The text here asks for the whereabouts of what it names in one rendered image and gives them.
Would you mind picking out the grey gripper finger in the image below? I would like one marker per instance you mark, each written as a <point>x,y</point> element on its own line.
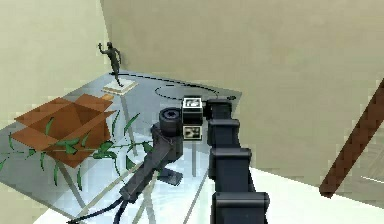
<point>100,210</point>

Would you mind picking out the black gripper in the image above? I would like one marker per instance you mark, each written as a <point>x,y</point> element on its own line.
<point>168,140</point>

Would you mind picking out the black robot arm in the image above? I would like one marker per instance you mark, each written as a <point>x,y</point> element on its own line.
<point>230,166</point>

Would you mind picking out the green leafy plant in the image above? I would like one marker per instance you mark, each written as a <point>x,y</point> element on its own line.
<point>105,146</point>

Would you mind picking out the brown cardboard carton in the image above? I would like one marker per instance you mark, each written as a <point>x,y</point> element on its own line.
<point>70,126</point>

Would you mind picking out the glass table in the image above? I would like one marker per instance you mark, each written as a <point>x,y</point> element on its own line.
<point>146,110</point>

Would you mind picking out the dark figure statue white base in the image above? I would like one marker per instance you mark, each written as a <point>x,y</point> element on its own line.
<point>115,60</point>

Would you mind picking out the brown wooden beam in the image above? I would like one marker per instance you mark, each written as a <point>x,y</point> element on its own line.
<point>353,140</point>

